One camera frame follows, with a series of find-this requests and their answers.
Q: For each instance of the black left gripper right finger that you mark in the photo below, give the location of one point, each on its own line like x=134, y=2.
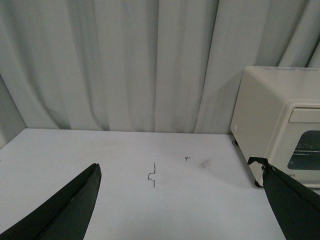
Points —
x=295, y=206

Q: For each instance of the white curtain backdrop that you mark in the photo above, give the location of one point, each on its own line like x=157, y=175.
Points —
x=142, y=65

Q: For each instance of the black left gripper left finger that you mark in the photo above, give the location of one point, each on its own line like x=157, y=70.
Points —
x=64, y=216

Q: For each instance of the cream toaster oven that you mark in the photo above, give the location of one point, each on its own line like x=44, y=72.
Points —
x=266, y=98

